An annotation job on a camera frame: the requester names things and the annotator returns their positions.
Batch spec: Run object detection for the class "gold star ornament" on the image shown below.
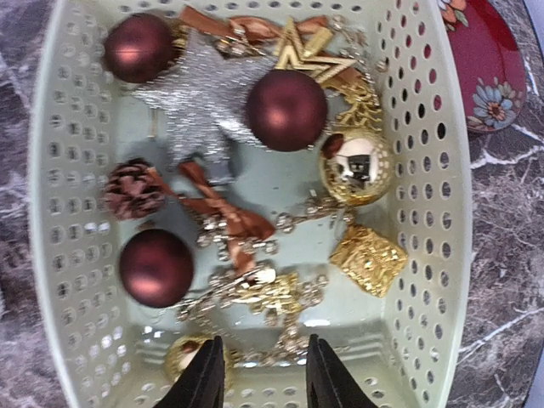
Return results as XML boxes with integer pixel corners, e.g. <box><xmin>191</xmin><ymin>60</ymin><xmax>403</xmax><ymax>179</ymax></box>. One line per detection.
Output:
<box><xmin>275</xmin><ymin>17</ymin><xmax>355</xmax><ymax>84</ymax></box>

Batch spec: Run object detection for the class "silver glitter star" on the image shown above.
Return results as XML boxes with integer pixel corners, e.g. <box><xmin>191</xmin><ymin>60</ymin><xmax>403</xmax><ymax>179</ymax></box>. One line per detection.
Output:
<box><xmin>130</xmin><ymin>31</ymin><xmax>276</xmax><ymax>166</ymax></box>

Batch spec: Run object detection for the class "brown pine cone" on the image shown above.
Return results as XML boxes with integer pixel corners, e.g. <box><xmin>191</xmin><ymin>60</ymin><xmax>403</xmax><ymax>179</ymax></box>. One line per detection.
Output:
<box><xmin>104</xmin><ymin>157</ymin><xmax>165</xmax><ymax>221</ymax></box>

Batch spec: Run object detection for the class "brown matte bauble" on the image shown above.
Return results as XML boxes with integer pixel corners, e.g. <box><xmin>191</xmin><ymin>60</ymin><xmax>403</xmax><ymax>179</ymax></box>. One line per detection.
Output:
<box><xmin>246</xmin><ymin>69</ymin><xmax>328</xmax><ymax>152</ymax></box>
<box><xmin>118</xmin><ymin>229</ymin><xmax>195</xmax><ymax>309</ymax></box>
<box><xmin>104</xmin><ymin>13</ymin><xmax>176</xmax><ymax>83</ymax></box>

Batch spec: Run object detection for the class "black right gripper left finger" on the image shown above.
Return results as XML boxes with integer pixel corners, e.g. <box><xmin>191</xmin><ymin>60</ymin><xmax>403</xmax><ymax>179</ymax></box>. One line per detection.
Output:
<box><xmin>154</xmin><ymin>336</ymin><xmax>224</xmax><ymax>408</ymax></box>

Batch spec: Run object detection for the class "gold bead sprig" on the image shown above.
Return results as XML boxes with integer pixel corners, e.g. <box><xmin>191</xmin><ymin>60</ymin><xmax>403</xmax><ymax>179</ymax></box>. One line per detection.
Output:
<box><xmin>176</xmin><ymin>258</ymin><xmax>331</xmax><ymax>366</ymax></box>

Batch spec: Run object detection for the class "gold shiny bauble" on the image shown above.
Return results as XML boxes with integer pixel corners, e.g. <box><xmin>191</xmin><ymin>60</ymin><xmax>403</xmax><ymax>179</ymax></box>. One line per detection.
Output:
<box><xmin>319</xmin><ymin>127</ymin><xmax>394</xmax><ymax>207</ymax></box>
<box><xmin>163</xmin><ymin>335</ymin><xmax>235</xmax><ymax>390</ymax></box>

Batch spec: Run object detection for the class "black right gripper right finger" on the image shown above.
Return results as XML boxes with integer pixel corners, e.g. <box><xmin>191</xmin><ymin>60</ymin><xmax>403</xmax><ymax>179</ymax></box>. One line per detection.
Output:
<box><xmin>306</xmin><ymin>334</ymin><xmax>377</xmax><ymax>408</ymax></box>

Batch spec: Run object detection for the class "pale green perforated basket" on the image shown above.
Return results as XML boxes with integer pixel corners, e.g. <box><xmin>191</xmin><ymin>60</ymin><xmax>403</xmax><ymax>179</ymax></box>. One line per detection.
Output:
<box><xmin>25</xmin><ymin>0</ymin><xmax>473</xmax><ymax>408</ymax></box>

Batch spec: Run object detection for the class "brown ribbon bow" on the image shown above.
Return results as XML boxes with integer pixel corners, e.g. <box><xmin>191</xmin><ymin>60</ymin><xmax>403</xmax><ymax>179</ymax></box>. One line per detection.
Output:
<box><xmin>178</xmin><ymin>161</ymin><xmax>276</xmax><ymax>273</ymax></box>

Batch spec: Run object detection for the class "gold gift box ornament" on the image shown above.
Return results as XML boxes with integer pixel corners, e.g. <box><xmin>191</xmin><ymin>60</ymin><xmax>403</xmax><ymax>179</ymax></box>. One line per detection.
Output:
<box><xmin>329</xmin><ymin>224</ymin><xmax>408</xmax><ymax>298</ymax></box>

